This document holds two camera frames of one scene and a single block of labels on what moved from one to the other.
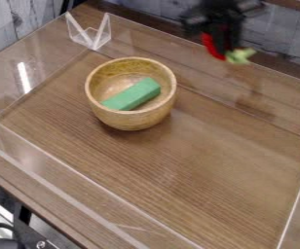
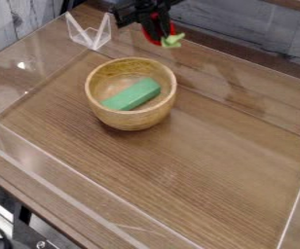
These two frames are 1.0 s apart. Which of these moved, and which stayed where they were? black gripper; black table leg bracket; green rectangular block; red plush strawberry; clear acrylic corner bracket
Moved: red plush strawberry; black gripper
Stayed: clear acrylic corner bracket; green rectangular block; black table leg bracket
